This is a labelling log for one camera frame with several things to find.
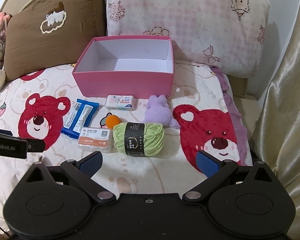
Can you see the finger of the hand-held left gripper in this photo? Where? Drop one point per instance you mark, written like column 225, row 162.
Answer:
column 1, row 131
column 36, row 146

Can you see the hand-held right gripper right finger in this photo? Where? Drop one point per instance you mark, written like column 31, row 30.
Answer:
column 207, row 163

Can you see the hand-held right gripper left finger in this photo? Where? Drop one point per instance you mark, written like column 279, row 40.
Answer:
column 90, row 164

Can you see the blue plastic packet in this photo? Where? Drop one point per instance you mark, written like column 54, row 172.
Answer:
column 77, row 120

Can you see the orange makeup sponge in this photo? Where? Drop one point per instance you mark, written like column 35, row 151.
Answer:
column 113, row 121

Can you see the green yarn skein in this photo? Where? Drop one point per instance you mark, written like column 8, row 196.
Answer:
column 152, row 140

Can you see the pink cardboard box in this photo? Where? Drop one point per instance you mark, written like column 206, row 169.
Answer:
column 122, row 85

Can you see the bear printed blanket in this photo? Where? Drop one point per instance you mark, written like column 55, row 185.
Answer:
column 140, row 172

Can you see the white tissue pack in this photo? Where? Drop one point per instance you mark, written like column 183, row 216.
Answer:
column 121, row 103

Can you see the purple plush toy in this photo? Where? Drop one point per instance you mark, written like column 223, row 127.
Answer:
column 157, row 113

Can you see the brown pillow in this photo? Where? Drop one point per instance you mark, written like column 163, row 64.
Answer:
column 40, row 45

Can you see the gold satin curtain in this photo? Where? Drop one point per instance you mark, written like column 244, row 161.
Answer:
column 285, row 92

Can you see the pink checked pillow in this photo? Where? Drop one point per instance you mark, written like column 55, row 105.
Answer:
column 190, row 17

